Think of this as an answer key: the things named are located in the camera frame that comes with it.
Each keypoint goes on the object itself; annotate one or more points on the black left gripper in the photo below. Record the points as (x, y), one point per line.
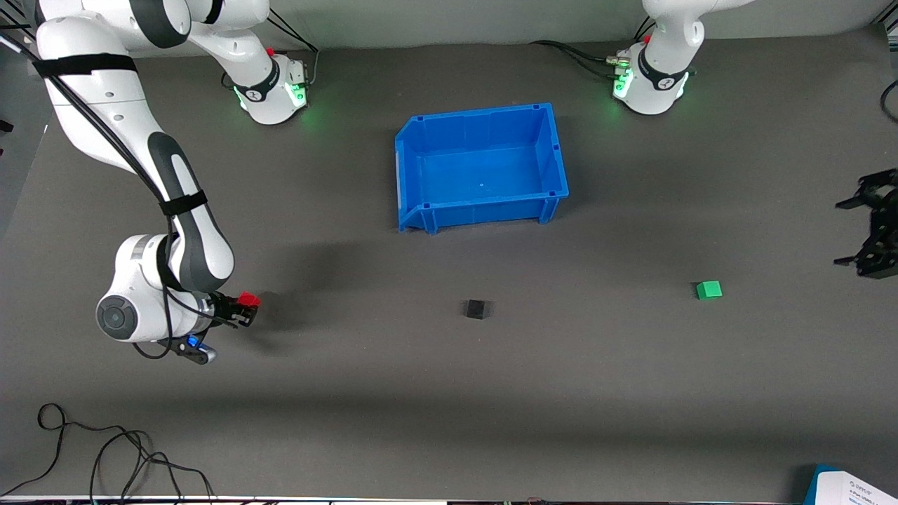
(883, 235)

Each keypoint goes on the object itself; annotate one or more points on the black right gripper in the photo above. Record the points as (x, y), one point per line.
(222, 309)

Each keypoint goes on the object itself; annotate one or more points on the small red cube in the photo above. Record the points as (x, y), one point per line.
(248, 299)

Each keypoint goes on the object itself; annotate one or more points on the small green cube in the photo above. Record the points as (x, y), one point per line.
(708, 290)

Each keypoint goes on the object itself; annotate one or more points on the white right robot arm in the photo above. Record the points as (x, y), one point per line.
(105, 105)

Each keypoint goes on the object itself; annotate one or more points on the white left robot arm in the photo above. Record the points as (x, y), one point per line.
(666, 42)

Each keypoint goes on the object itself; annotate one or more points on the small black cube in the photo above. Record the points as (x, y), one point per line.
(476, 309)

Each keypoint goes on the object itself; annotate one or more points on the dark grey table mat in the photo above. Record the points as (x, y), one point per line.
(421, 386)

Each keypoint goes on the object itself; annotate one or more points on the blue box with white label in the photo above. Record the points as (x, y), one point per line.
(856, 487)

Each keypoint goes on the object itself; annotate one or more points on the blue plastic storage bin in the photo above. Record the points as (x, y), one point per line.
(484, 175)

